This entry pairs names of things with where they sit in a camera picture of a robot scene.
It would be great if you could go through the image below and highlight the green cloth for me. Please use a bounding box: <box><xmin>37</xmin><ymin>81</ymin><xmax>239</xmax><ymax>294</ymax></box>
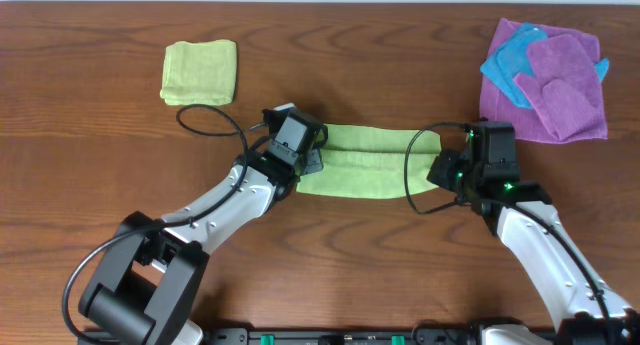
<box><xmin>297</xmin><ymin>124</ymin><xmax>441</xmax><ymax>199</ymax></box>
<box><xmin>160</xmin><ymin>39</ymin><xmax>238</xmax><ymax>106</ymax></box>

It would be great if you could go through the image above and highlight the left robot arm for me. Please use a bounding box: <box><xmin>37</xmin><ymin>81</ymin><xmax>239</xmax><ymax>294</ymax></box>
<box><xmin>78</xmin><ymin>142</ymin><xmax>323</xmax><ymax>345</ymax></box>

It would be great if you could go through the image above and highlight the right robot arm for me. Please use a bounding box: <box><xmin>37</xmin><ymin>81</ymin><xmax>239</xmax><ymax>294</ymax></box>
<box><xmin>427</xmin><ymin>149</ymin><xmax>639</xmax><ymax>344</ymax></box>

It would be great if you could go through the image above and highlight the large purple cloth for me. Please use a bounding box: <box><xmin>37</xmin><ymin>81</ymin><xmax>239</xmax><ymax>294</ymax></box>
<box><xmin>478</xmin><ymin>17</ymin><xmax>609</xmax><ymax>145</ymax></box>

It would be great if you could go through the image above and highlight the blue cloth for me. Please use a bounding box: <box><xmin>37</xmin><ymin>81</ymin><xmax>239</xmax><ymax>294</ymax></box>
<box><xmin>480</xmin><ymin>18</ymin><xmax>610</xmax><ymax>109</ymax></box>

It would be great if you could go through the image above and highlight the small purple cloth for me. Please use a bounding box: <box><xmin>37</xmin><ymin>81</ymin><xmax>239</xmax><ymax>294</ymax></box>
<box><xmin>514</xmin><ymin>34</ymin><xmax>608</xmax><ymax>144</ymax></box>

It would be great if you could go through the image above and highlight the folded green cloth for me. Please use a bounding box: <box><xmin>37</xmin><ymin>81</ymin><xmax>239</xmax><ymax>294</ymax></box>
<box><xmin>160</xmin><ymin>39</ymin><xmax>238</xmax><ymax>106</ymax></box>

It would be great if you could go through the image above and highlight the right black cable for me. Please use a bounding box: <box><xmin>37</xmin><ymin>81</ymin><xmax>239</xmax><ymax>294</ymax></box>
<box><xmin>403</xmin><ymin>121</ymin><xmax>614</xmax><ymax>336</ymax></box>

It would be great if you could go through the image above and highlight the black cable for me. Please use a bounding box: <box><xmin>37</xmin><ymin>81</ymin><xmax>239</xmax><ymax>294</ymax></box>
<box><xmin>61</xmin><ymin>103</ymin><xmax>281</xmax><ymax>344</ymax></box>
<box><xmin>403</xmin><ymin>121</ymin><xmax>614</xmax><ymax>336</ymax></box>

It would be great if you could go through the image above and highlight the left black cable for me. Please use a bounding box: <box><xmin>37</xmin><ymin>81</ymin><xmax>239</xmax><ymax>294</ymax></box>
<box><xmin>61</xmin><ymin>103</ymin><xmax>281</xmax><ymax>344</ymax></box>

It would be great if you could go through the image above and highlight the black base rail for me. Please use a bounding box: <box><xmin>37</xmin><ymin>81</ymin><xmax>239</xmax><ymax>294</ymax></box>
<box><xmin>173</xmin><ymin>327</ymin><xmax>471</xmax><ymax>345</ymax></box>

